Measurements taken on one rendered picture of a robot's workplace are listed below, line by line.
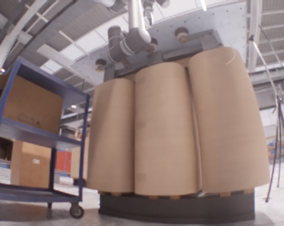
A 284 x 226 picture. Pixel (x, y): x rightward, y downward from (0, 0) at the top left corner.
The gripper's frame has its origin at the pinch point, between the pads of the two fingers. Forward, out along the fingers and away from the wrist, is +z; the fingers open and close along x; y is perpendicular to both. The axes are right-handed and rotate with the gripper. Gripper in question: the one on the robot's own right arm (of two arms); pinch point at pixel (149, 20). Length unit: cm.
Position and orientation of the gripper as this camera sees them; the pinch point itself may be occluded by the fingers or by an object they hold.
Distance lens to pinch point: 165.0
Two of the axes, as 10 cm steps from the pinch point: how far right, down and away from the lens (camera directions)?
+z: 0.1, 9.3, -3.8
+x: 3.0, 3.6, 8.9
